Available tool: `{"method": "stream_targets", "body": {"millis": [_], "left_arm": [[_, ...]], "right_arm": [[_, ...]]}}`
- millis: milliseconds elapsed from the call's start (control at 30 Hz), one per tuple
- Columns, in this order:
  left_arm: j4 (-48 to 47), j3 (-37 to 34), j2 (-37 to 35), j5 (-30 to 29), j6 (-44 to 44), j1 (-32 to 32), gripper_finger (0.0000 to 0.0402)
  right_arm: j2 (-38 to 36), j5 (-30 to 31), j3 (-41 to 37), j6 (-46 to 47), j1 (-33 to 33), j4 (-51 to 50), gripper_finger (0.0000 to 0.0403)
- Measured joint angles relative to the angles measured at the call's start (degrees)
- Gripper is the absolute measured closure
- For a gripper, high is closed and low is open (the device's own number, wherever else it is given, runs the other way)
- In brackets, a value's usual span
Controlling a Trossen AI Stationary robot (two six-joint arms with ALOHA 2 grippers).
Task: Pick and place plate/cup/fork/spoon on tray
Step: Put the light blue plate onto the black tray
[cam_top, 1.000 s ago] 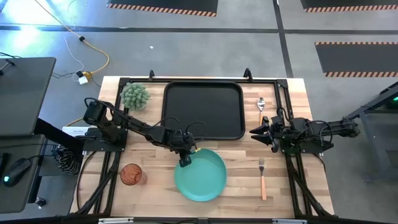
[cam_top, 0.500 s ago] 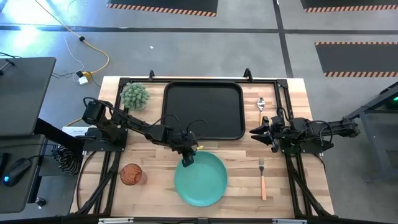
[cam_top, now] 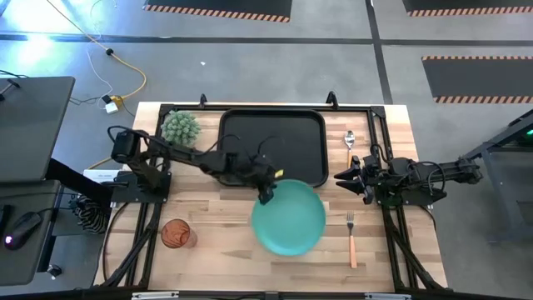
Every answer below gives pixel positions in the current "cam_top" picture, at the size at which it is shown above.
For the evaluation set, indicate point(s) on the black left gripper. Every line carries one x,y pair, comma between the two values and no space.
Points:
262,171

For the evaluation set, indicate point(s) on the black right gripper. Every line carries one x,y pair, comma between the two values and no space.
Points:
375,179

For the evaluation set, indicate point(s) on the teal plate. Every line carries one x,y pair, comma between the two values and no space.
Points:
291,221

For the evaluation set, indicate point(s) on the red translucent cup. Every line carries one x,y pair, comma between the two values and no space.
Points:
177,234

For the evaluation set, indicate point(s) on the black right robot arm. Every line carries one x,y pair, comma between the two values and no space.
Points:
449,171

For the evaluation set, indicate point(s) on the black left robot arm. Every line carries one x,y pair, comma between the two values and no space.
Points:
187,156

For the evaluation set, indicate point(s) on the black plastic tray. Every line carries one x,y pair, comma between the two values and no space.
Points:
291,141

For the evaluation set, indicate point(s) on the black table clamp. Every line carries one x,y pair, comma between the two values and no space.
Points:
202,100
332,99

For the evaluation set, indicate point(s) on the dark metal cart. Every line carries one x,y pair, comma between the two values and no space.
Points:
504,175

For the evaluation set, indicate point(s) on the black mat with hazard stripes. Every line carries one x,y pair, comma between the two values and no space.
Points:
216,5
466,5
479,79

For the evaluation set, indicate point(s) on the white label sheet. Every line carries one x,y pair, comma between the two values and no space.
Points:
96,176

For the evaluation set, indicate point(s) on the yellow plug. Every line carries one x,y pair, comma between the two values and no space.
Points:
118,101

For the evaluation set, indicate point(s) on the black white striped object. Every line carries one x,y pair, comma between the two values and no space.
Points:
91,216

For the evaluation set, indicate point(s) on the white power adapter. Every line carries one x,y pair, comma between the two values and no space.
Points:
111,108

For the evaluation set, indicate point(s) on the black caster wheel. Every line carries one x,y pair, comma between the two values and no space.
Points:
54,271

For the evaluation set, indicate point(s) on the dark grey desk panel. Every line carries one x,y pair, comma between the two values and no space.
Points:
33,125

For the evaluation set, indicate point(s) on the black computer mouse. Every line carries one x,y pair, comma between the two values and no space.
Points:
21,231

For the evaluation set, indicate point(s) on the dark grey desk surface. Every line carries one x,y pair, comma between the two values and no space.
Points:
25,266

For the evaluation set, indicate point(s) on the black aluminium table frame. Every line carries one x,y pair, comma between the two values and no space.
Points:
391,233

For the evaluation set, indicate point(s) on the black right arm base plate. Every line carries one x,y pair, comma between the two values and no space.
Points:
416,200

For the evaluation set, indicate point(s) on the silver metal bracket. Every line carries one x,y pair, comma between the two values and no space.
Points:
155,295
387,296

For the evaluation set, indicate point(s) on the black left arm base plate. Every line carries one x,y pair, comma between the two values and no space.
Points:
125,193

